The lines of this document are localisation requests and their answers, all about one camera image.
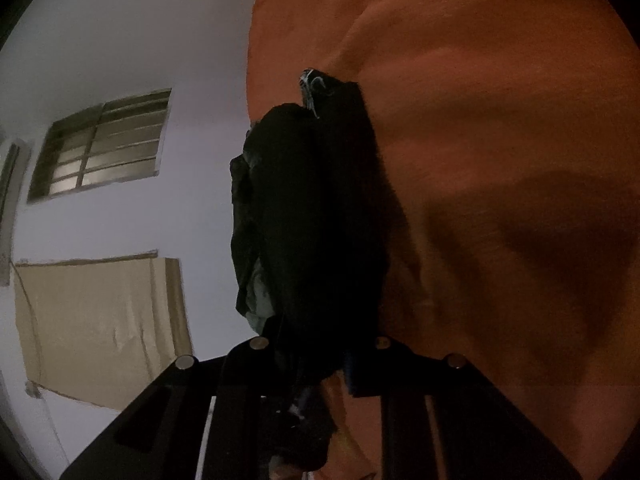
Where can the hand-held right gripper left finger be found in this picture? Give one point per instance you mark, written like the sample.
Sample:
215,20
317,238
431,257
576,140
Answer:
165,420

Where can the orange blanket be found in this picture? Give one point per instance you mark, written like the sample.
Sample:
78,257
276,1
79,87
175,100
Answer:
500,135

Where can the black patterned garment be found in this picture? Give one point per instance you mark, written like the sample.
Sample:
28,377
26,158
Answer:
320,210

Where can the barred window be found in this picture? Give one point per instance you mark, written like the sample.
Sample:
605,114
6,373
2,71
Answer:
100,145

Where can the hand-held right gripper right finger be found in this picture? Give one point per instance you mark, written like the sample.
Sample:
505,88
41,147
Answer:
352,372

